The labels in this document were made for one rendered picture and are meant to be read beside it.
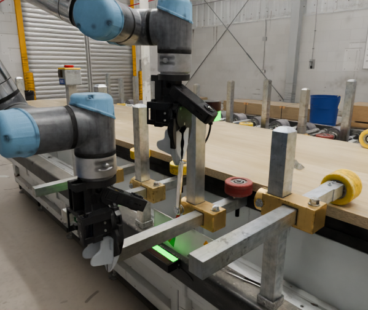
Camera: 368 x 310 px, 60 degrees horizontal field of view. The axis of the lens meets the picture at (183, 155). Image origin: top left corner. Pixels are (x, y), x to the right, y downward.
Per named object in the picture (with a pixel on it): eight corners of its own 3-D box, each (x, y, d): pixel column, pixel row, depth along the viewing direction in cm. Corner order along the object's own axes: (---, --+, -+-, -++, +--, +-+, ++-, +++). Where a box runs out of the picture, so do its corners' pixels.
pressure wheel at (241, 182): (239, 225, 89) (241, 186, 86) (217, 215, 95) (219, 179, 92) (256, 216, 94) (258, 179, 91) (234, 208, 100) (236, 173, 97)
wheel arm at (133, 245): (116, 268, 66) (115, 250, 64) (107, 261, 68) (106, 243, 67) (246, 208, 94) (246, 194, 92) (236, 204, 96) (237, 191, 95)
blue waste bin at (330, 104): (330, 136, 583) (335, 96, 564) (300, 131, 623) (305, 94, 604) (343, 131, 622) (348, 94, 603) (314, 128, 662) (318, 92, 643)
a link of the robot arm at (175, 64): (197, 55, 72) (180, 53, 65) (196, 75, 73) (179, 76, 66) (168, 54, 75) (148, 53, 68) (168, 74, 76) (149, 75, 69)
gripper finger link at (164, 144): (160, 161, 79) (160, 125, 76) (181, 165, 76) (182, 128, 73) (153, 165, 76) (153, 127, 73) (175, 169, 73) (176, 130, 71)
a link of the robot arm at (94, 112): (57, 93, 56) (101, 91, 62) (62, 152, 59) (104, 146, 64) (75, 95, 50) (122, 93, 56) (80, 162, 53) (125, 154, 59)
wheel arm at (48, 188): (36, 200, 102) (34, 187, 101) (32, 197, 104) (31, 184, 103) (147, 171, 130) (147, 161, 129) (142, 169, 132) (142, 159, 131)
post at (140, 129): (143, 246, 108) (138, 104, 96) (137, 242, 111) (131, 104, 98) (152, 242, 111) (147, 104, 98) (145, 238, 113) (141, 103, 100)
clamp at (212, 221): (212, 233, 80) (213, 214, 78) (177, 215, 89) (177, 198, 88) (227, 226, 83) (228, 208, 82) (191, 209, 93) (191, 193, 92)
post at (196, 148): (194, 274, 90) (196, 103, 77) (185, 268, 92) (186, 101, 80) (203, 269, 92) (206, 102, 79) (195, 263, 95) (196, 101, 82)
